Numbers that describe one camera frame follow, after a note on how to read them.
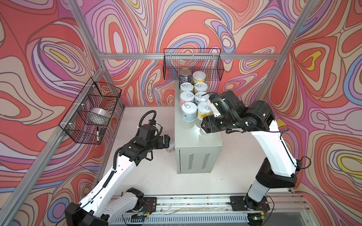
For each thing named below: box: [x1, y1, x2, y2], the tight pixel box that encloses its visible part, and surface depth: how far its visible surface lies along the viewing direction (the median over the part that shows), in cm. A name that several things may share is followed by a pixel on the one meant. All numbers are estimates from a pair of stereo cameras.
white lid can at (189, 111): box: [181, 101, 198, 122], surface depth 66 cm
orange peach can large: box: [191, 70, 206, 86], surface depth 78 cm
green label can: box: [180, 82, 194, 94], surface depth 76 cm
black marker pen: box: [96, 126, 100, 143], surface depth 73 cm
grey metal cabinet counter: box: [174, 78, 224, 175], surface depth 67 cm
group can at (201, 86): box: [194, 81, 208, 94], surface depth 75 cm
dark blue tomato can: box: [178, 67, 192, 89], surface depth 77 cm
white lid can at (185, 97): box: [179, 91, 195, 106], surface depth 70 cm
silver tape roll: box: [88, 107, 111, 122], surface depth 73 cm
